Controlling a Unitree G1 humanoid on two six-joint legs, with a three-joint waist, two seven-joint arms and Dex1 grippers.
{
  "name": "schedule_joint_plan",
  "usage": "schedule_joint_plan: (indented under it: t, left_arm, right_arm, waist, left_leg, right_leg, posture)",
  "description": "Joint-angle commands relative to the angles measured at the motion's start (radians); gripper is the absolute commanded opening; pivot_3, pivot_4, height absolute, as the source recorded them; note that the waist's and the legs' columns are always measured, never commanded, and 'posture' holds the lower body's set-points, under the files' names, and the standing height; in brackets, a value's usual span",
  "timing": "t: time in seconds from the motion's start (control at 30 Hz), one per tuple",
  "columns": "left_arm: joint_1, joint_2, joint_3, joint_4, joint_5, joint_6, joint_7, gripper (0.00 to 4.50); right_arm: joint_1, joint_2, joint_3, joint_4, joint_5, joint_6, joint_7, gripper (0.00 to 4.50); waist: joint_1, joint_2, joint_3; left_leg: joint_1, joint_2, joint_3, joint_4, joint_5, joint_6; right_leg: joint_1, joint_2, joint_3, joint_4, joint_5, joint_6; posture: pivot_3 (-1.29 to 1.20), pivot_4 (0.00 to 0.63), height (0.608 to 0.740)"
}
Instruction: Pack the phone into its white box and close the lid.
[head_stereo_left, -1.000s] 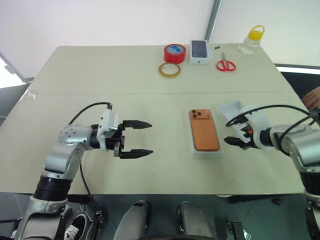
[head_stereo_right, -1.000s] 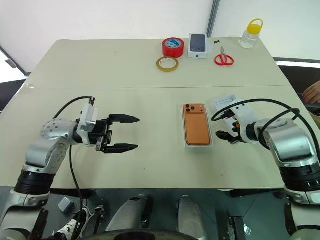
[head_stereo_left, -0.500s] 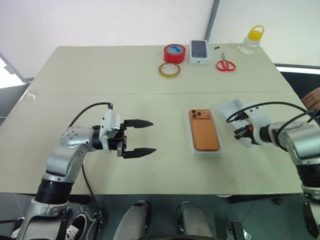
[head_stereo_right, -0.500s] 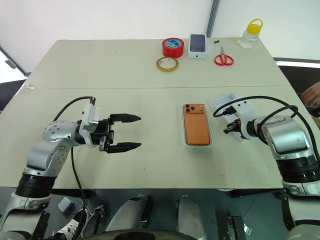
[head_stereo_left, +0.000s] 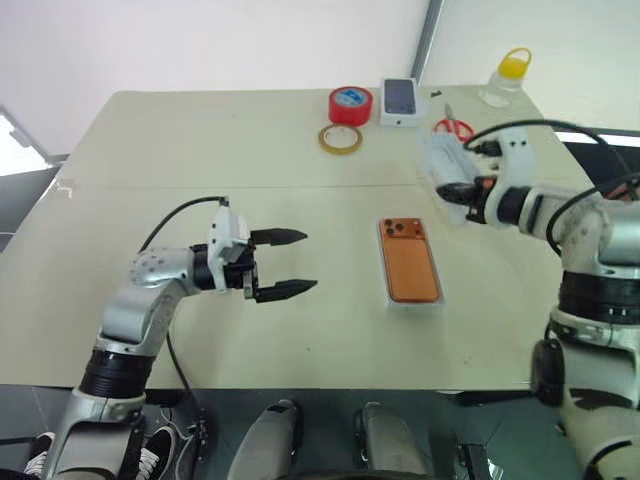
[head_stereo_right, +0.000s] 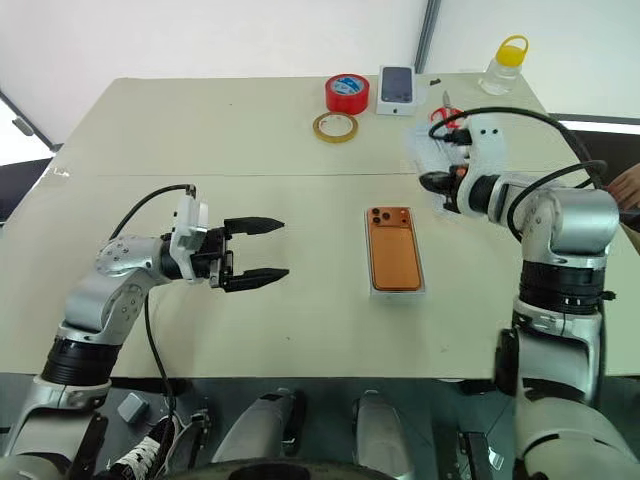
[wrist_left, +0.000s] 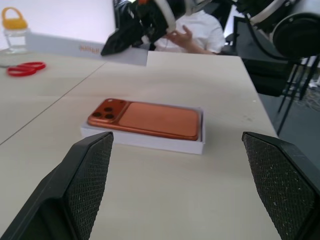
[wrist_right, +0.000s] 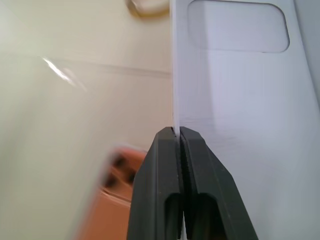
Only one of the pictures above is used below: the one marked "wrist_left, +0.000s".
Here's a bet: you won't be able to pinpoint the orange smartphone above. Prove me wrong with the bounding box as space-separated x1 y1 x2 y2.
86 97 203 142

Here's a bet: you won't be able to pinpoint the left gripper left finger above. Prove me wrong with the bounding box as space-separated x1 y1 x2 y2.
0 131 115 240

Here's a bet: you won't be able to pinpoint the clear jar with yellow lid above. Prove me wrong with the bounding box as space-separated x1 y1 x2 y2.
1 6 32 55

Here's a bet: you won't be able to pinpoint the person's bare hand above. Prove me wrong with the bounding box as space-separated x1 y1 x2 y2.
166 24 194 51

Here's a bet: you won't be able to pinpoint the white box lid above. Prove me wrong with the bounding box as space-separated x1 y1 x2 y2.
24 32 149 67

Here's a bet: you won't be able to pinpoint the red handled scissors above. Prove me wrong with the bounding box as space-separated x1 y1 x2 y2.
6 60 47 79

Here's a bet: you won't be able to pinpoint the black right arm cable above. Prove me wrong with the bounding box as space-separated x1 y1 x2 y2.
245 12 291 61

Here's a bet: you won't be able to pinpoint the white box bottom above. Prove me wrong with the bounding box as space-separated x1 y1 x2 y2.
80 106 207 156

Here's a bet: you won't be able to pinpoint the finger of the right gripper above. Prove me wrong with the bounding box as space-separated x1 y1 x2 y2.
100 18 148 57

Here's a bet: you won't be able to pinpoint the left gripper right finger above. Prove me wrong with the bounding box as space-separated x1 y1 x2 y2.
241 131 320 240

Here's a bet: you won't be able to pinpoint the person in white shirt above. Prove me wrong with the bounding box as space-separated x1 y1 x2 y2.
153 10 226 55

